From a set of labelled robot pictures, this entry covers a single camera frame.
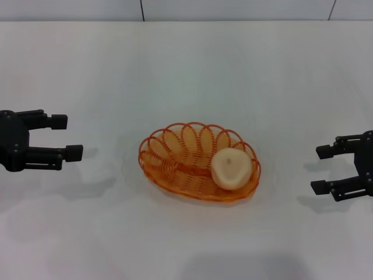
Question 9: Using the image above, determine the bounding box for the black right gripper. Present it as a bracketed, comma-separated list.
[309, 129, 373, 203]

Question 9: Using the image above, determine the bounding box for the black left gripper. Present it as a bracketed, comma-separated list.
[0, 109, 85, 173]

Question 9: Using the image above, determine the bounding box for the pale round bread bun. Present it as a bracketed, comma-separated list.
[210, 146, 254, 191]

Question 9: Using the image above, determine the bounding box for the orange woven plastic basket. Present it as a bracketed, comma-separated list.
[137, 121, 261, 202]

